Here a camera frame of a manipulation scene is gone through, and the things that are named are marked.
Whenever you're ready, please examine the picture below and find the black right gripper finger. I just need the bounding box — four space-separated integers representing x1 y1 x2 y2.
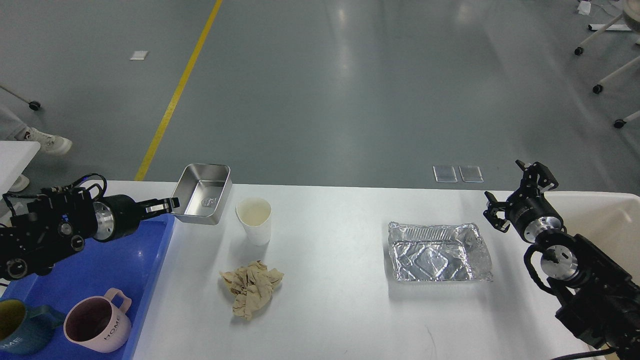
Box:
483 191 514 233
515 160 559 199

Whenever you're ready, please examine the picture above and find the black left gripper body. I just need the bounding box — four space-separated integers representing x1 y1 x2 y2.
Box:
93 194 146 243

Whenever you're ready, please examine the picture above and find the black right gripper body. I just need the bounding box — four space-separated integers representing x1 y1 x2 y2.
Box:
505 198 563 244

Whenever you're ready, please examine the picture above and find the stainless steel rectangular container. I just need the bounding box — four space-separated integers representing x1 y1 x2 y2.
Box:
170 163 233 226

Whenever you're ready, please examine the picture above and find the pink mug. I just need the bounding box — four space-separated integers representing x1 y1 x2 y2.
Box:
62 287 133 354

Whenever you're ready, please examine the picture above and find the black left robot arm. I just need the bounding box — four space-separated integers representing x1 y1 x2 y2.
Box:
0 173 180 281

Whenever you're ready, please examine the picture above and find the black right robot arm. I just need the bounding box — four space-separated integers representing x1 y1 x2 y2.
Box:
483 160 640 360

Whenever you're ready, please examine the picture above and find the right clear floor plate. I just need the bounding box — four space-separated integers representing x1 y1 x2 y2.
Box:
458 165 484 183

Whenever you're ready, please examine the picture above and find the clear floor plate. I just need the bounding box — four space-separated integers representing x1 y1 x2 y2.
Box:
458 165 484 183
432 165 458 183

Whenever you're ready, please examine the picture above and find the left clear floor plate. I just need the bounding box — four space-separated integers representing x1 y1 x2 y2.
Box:
432 165 458 183

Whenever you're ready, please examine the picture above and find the white plastic bin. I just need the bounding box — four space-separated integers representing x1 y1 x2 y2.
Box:
545 191 640 284

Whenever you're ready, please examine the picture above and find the white paper cup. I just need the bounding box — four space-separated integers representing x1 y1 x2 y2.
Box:
235 197 272 246

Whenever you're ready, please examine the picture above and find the aluminium foil tray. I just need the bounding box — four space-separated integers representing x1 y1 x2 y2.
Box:
387 222 493 284

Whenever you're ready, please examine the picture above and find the crumpled brown paper napkin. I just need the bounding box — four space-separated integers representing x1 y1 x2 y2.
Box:
219 260 285 321

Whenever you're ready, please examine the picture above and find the white side table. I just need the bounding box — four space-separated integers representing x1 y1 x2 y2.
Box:
0 140 41 196

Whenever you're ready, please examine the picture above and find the person in grey trousers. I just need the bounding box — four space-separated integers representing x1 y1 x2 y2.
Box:
0 106 73 193

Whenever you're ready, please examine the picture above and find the black caster left stand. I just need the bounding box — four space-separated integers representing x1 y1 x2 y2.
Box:
0 84 42 112

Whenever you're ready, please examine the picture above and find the blue mug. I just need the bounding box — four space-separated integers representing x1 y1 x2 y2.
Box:
0 298 66 355

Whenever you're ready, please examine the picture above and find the white paper scrap on floor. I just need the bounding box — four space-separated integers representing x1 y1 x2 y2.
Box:
129 50 149 61

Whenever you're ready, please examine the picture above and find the white wheeled chair base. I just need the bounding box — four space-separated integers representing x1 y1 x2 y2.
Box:
574 0 640 129

